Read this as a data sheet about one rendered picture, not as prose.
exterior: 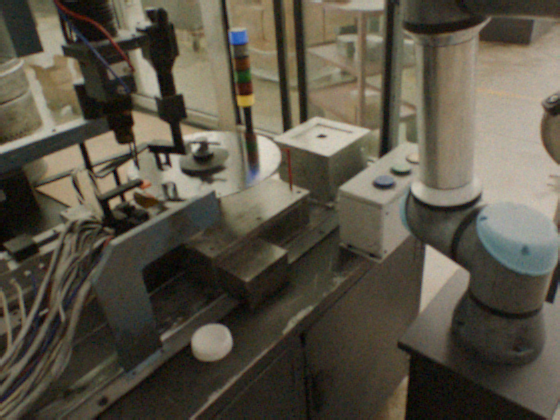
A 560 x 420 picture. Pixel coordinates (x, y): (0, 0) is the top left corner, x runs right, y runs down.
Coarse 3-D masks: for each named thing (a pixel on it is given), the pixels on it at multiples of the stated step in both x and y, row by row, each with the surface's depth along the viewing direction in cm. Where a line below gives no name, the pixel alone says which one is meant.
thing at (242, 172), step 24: (192, 144) 111; (240, 144) 110; (264, 144) 109; (144, 168) 103; (240, 168) 99; (264, 168) 99; (144, 192) 94; (168, 192) 93; (192, 192) 92; (216, 192) 91
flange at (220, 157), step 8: (208, 152) 101; (216, 152) 104; (224, 152) 104; (184, 160) 102; (192, 160) 102; (200, 160) 101; (208, 160) 101; (216, 160) 101; (224, 160) 101; (184, 168) 99; (192, 168) 99; (200, 168) 99; (208, 168) 98; (216, 168) 99
